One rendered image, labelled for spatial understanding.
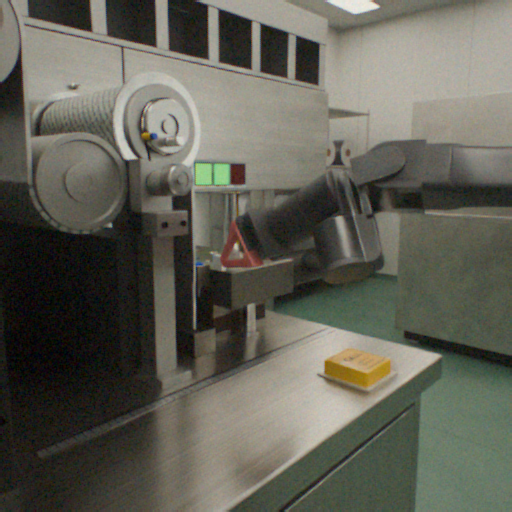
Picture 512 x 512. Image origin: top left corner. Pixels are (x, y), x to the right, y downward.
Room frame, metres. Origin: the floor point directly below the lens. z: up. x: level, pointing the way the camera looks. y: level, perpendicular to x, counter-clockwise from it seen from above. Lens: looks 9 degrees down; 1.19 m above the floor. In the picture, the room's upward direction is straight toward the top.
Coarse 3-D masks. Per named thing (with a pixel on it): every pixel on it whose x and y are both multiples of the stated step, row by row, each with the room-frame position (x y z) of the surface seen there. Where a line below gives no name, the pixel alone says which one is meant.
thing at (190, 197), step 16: (128, 176) 0.85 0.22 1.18; (128, 192) 0.85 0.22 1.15; (192, 192) 0.73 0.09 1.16; (128, 208) 0.85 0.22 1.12; (176, 208) 0.76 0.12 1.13; (192, 208) 0.73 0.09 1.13; (112, 224) 0.89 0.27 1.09; (128, 224) 0.85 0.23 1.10; (192, 224) 0.73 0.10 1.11; (176, 240) 0.76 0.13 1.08; (192, 240) 0.73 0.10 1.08; (176, 256) 0.76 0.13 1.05; (192, 256) 0.73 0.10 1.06; (176, 272) 0.76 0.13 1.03; (192, 272) 0.73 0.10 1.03
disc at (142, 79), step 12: (144, 72) 0.67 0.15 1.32; (156, 72) 0.68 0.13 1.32; (132, 84) 0.65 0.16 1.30; (144, 84) 0.67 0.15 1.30; (168, 84) 0.70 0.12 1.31; (180, 84) 0.71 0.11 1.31; (120, 96) 0.64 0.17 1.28; (120, 108) 0.64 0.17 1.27; (192, 108) 0.73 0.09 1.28; (120, 120) 0.64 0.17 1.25; (120, 132) 0.64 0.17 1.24; (120, 144) 0.64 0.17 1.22; (132, 156) 0.65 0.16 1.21; (192, 156) 0.73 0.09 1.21
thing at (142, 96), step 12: (156, 84) 0.67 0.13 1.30; (132, 96) 0.65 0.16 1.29; (144, 96) 0.66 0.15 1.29; (156, 96) 0.67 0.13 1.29; (168, 96) 0.69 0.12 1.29; (180, 96) 0.70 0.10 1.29; (132, 108) 0.64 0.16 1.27; (132, 120) 0.64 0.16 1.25; (192, 120) 0.72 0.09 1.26; (132, 132) 0.64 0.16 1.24; (192, 132) 0.72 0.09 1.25; (132, 144) 0.64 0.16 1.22; (144, 144) 0.66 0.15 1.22; (192, 144) 0.72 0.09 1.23; (144, 156) 0.66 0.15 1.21; (156, 156) 0.67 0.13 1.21; (168, 156) 0.69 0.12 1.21; (180, 156) 0.70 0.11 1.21
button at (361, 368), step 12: (348, 348) 0.69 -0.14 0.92; (324, 360) 0.64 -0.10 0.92; (336, 360) 0.64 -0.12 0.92; (348, 360) 0.64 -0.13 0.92; (360, 360) 0.64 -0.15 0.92; (372, 360) 0.64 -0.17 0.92; (384, 360) 0.64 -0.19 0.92; (324, 372) 0.64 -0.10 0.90; (336, 372) 0.63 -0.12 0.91; (348, 372) 0.62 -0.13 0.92; (360, 372) 0.60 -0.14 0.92; (372, 372) 0.61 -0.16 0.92; (384, 372) 0.63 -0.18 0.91; (360, 384) 0.60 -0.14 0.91; (372, 384) 0.61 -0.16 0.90
